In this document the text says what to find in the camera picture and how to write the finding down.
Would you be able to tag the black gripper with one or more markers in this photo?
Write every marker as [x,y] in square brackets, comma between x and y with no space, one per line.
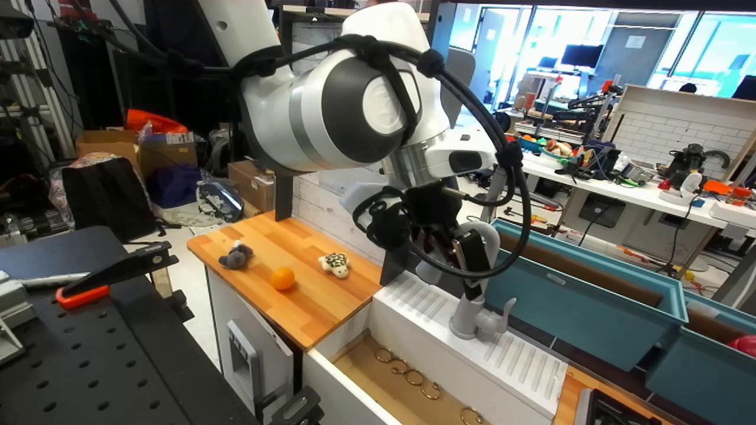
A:
[433,208]

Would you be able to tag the grey toy tap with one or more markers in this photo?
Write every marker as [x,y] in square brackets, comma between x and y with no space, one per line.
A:
[470,319]

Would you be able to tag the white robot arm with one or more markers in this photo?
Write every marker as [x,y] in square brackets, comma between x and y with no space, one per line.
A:
[371,99]

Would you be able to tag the white green toy turtle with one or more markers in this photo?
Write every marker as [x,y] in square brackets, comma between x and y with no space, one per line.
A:
[335,263]

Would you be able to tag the toy gas stove top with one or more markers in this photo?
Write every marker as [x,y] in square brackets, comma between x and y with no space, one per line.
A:
[601,408]

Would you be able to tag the grey plush toy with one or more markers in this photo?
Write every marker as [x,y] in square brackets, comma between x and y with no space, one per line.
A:
[237,257]

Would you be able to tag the teal planter box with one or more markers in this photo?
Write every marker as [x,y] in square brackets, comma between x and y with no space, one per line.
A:
[703,370]
[594,302]

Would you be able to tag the wooden butcher block counter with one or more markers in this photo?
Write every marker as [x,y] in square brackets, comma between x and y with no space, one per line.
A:
[296,277]

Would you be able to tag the orange fruit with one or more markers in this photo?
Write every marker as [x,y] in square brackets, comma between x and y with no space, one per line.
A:
[282,280]

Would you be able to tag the white cluttered workbench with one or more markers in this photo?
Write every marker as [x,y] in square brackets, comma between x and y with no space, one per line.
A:
[715,216]

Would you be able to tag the cardboard box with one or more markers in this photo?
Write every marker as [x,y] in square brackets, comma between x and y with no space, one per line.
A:
[257,187]

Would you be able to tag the black perforated table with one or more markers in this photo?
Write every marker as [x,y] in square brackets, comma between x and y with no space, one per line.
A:
[123,359]

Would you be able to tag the orange handled clamp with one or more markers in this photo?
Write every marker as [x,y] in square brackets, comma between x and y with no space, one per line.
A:
[98,283]

